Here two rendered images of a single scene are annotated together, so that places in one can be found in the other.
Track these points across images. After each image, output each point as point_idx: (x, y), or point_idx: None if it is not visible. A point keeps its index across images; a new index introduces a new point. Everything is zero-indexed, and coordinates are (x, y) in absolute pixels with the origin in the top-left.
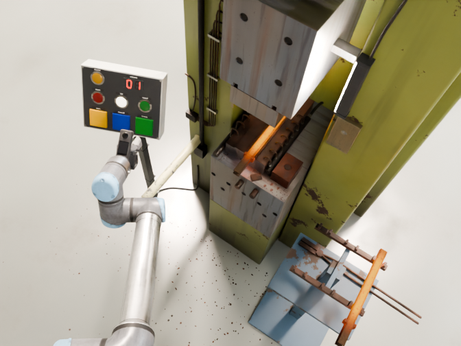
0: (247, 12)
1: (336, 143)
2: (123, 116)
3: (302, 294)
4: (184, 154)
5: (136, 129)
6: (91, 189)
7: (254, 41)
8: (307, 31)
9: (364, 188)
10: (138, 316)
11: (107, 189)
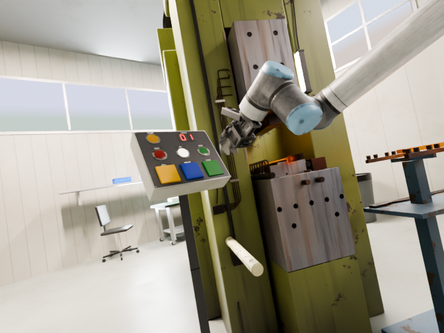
0: (250, 29)
1: None
2: (191, 163)
3: (435, 206)
4: (236, 242)
5: (208, 171)
6: (271, 67)
7: (259, 45)
8: (281, 21)
9: (347, 147)
10: None
11: (282, 66)
